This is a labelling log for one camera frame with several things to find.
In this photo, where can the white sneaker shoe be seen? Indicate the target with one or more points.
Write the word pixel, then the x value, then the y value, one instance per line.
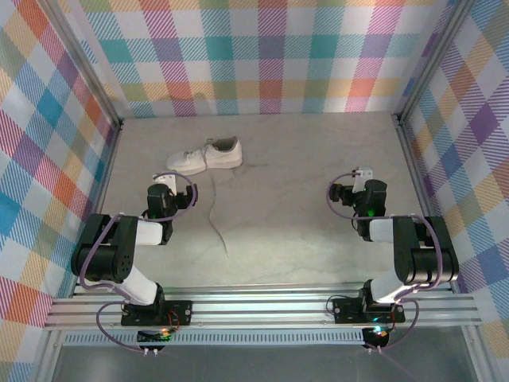
pixel 214 157

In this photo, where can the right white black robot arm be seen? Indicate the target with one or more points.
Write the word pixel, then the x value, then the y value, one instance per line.
pixel 421 254

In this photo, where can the left controller board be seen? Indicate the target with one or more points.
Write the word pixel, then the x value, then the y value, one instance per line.
pixel 155 335

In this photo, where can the controller board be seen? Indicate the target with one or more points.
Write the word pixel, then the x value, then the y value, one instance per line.
pixel 375 336
pixel 155 335

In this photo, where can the right controller board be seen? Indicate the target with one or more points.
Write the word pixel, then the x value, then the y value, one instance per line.
pixel 375 336

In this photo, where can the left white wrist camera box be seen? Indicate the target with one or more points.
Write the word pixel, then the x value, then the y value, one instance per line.
pixel 166 179

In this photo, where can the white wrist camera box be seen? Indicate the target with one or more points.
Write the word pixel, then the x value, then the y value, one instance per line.
pixel 166 179
pixel 364 175

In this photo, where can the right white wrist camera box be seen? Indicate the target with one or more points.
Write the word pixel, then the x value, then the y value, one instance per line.
pixel 364 175

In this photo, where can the right aluminium side rail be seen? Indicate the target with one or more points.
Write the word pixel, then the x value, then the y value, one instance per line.
pixel 417 179

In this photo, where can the aluminium side rail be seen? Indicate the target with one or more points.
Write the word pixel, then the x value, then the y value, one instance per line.
pixel 99 191
pixel 417 179

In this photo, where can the left aluminium side rail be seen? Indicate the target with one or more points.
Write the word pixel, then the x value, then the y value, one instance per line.
pixel 99 191

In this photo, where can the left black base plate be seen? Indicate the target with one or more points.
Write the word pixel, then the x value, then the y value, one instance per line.
pixel 179 312

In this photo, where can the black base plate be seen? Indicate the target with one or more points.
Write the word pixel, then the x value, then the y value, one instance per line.
pixel 179 312
pixel 346 309

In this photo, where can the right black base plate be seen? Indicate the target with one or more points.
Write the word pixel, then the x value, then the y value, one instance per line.
pixel 346 309

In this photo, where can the aluminium mounting rail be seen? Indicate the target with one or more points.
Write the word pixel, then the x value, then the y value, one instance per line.
pixel 258 308

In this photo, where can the left aluminium frame post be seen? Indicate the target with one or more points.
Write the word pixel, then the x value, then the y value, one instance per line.
pixel 87 67

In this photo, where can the aluminium frame post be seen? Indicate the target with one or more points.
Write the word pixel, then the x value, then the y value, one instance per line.
pixel 87 67
pixel 433 59

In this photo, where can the right aluminium frame post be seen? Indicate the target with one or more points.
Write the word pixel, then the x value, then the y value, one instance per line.
pixel 433 59

